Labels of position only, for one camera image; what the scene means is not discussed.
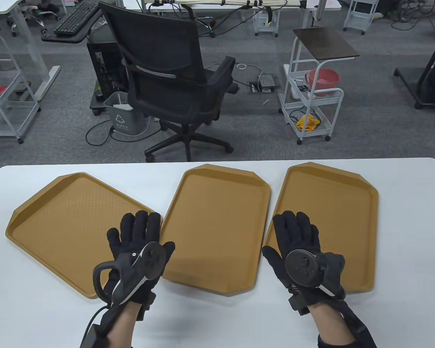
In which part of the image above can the person's right hand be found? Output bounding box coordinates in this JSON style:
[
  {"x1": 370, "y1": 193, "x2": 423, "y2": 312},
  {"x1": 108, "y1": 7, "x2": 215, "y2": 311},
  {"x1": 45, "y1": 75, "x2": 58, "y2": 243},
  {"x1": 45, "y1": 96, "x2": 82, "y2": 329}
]
[{"x1": 262, "y1": 211, "x2": 347, "y2": 309}]

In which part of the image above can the person's left hand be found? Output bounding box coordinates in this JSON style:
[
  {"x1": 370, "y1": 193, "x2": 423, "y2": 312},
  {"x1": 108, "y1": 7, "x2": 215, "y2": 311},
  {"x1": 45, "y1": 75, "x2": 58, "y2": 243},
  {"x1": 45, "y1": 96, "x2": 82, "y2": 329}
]
[{"x1": 106, "y1": 210, "x2": 175, "y2": 309}]

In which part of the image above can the tan plastic food tray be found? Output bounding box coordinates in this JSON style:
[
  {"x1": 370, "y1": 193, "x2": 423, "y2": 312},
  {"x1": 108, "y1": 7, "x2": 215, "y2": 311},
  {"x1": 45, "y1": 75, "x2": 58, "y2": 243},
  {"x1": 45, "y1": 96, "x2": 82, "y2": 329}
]
[
  {"x1": 161, "y1": 164, "x2": 271, "y2": 297},
  {"x1": 5, "y1": 172, "x2": 162, "y2": 299},
  {"x1": 263, "y1": 162, "x2": 379, "y2": 294}
]

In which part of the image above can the black forearm band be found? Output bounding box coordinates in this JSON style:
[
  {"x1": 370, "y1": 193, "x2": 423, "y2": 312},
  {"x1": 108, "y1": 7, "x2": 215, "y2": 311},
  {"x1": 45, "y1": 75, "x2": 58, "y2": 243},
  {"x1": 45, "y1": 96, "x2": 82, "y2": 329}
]
[{"x1": 318, "y1": 300, "x2": 378, "y2": 348}]

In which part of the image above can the person's right forearm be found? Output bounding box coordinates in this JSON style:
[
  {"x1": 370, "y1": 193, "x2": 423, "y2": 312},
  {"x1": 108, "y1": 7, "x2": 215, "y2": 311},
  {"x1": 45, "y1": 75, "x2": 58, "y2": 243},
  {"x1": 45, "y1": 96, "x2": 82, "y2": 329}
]
[{"x1": 308, "y1": 303, "x2": 349, "y2": 344}]

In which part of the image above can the person's left forearm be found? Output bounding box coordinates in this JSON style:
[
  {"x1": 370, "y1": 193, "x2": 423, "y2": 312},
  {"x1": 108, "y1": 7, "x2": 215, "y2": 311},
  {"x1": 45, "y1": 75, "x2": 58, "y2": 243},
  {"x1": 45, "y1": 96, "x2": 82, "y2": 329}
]
[{"x1": 104, "y1": 301, "x2": 140, "y2": 348}]

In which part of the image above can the black tracking controller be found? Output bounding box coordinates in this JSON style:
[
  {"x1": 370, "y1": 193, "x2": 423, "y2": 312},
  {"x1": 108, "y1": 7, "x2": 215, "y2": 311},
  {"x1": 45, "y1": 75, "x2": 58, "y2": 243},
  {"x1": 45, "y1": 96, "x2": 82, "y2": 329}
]
[
  {"x1": 93, "y1": 241, "x2": 163, "y2": 307},
  {"x1": 285, "y1": 249, "x2": 347, "y2": 300}
]

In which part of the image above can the grey recycling bin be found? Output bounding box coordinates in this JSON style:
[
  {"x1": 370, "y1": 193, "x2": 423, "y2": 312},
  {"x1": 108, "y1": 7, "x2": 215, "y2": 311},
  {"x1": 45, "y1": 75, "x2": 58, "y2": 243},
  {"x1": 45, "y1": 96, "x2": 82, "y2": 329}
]
[{"x1": 104, "y1": 91, "x2": 148, "y2": 136}]

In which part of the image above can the yellow cloth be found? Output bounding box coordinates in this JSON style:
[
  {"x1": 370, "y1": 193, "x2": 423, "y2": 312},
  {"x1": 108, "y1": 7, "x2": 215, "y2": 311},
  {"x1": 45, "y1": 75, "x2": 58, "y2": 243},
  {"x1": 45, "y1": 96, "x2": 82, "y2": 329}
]
[{"x1": 296, "y1": 114, "x2": 322, "y2": 132}]

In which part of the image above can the white tiered rolling cart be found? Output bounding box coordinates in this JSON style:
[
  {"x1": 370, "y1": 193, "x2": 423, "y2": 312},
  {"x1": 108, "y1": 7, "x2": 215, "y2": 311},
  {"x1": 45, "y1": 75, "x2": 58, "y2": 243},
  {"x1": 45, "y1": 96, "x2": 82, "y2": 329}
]
[{"x1": 278, "y1": 63, "x2": 345, "y2": 145}]

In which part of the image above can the floor socket box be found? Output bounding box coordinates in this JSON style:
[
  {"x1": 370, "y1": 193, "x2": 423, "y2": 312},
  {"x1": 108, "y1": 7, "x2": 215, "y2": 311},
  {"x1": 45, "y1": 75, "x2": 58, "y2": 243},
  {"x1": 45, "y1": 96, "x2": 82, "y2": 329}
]
[{"x1": 248, "y1": 74, "x2": 279, "y2": 94}]

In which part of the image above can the red plastic basin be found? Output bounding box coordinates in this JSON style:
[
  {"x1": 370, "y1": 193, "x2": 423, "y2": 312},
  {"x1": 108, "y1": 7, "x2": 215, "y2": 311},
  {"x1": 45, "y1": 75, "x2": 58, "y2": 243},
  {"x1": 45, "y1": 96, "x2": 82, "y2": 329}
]
[{"x1": 304, "y1": 68, "x2": 340, "y2": 97}]

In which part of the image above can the black computer tower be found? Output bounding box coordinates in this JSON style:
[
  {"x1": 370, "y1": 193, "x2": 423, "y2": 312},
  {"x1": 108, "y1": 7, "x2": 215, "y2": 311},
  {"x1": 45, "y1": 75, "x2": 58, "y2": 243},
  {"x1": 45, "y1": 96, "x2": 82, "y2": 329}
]
[{"x1": 86, "y1": 38, "x2": 130, "y2": 116}]

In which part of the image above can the black mesh office chair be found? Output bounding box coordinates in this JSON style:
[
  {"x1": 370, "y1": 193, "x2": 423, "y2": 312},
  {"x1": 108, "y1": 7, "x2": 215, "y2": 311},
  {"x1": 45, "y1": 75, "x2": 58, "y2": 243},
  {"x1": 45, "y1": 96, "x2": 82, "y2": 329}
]
[{"x1": 99, "y1": 1, "x2": 240, "y2": 162}]

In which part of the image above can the dark keyboard shelf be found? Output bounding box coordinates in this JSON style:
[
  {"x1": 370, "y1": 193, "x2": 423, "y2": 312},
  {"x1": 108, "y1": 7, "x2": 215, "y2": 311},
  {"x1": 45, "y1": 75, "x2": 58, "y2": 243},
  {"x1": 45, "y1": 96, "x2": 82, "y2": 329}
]
[{"x1": 41, "y1": 8, "x2": 106, "y2": 44}]

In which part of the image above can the black floor stand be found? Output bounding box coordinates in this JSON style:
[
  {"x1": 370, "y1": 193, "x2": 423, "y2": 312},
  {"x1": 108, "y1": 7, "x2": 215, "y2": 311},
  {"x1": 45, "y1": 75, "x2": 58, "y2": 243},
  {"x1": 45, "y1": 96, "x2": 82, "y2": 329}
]
[{"x1": 394, "y1": 36, "x2": 435, "y2": 110}]

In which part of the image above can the small white rolling cart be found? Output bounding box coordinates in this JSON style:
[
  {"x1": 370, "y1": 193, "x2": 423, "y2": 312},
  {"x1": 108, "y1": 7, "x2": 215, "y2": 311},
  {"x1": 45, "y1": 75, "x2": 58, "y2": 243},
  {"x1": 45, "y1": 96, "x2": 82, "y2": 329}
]
[
  {"x1": 343, "y1": 0, "x2": 380, "y2": 36},
  {"x1": 253, "y1": 7, "x2": 280, "y2": 37}
]

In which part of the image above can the black keyboard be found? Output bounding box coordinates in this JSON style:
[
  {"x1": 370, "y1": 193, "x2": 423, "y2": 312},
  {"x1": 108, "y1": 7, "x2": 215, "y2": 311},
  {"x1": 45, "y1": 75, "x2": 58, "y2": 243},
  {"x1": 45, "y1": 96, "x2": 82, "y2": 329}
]
[{"x1": 54, "y1": 2, "x2": 99, "y2": 37}]

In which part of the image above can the long white desk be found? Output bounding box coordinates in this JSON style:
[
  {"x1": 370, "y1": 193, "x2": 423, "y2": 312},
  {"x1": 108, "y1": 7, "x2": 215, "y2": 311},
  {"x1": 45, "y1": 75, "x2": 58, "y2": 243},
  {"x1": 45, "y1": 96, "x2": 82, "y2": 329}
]
[{"x1": 144, "y1": 0, "x2": 343, "y2": 15}]

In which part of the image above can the black wrist strap module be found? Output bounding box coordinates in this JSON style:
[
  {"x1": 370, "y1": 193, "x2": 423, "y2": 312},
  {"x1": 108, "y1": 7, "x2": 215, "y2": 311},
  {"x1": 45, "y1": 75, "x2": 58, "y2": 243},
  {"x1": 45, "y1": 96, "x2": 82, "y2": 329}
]
[
  {"x1": 80, "y1": 306, "x2": 113, "y2": 348},
  {"x1": 288, "y1": 293, "x2": 313, "y2": 316}
]

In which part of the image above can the black floor cable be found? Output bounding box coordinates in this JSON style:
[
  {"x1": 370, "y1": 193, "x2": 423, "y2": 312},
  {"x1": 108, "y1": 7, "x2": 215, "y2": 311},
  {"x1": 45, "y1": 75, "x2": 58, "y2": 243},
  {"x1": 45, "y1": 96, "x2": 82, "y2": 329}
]
[{"x1": 85, "y1": 119, "x2": 162, "y2": 146}]

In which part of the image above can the white wire rolling cart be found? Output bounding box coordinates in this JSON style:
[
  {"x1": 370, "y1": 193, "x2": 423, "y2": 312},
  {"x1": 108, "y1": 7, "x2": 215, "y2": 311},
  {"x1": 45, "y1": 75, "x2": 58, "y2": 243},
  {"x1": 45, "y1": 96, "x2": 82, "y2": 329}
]
[{"x1": 0, "y1": 58, "x2": 41, "y2": 144}]

